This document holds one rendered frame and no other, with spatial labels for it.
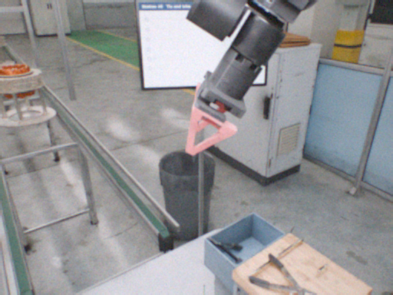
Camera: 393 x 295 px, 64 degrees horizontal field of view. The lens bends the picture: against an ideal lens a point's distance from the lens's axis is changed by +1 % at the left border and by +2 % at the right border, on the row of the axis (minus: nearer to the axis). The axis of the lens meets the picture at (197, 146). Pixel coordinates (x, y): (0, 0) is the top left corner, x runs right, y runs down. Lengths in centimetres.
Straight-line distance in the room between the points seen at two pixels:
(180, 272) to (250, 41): 82
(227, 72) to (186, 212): 176
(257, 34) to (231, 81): 7
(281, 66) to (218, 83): 209
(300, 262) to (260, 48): 49
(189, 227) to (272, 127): 107
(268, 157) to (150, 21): 182
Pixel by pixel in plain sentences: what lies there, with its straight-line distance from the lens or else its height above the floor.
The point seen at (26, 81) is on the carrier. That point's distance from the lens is 233.
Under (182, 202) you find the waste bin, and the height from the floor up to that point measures 35.
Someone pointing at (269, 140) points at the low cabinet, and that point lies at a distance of 271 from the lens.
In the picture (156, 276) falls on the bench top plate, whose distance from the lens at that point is 108.
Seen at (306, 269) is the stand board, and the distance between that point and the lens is 75.
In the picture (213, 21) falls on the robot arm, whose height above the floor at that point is 156.
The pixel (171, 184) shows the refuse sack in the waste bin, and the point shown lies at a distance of 201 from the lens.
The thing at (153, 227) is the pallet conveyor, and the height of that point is 75.
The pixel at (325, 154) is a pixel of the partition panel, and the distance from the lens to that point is 314.
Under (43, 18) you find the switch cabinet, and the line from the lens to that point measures 1370.
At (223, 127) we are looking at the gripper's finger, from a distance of 42.
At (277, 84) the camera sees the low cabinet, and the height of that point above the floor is 94.
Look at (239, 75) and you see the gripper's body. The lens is 43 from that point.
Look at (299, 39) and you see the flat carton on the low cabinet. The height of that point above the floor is 125.
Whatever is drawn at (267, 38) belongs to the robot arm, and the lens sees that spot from 43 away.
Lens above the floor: 159
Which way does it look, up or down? 26 degrees down
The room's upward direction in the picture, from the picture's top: straight up
